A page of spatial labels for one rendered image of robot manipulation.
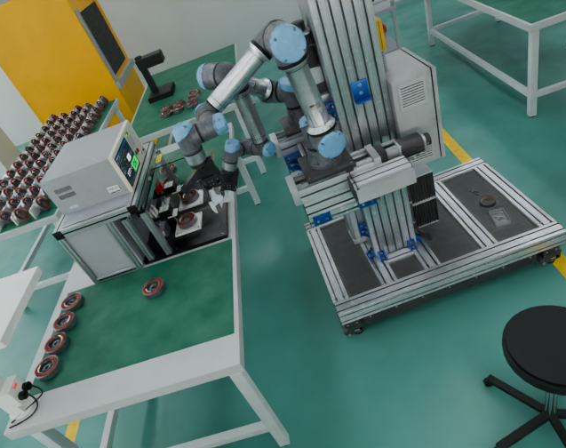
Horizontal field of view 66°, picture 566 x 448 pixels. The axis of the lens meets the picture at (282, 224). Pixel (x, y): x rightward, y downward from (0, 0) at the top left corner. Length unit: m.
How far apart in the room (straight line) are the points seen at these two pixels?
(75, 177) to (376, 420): 1.84
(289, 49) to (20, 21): 4.72
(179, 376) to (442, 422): 1.19
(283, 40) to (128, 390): 1.42
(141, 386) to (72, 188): 1.02
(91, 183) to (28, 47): 3.90
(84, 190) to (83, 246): 0.28
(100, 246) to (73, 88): 3.90
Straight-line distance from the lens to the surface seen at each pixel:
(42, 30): 5.97
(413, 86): 2.09
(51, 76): 6.11
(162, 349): 1.95
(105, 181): 2.30
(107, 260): 2.43
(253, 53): 1.71
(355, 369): 2.46
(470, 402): 2.32
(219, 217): 2.41
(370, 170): 1.99
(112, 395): 1.96
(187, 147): 1.62
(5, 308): 1.89
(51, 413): 2.11
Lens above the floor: 2.05
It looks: 36 degrees down
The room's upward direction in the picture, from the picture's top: 23 degrees counter-clockwise
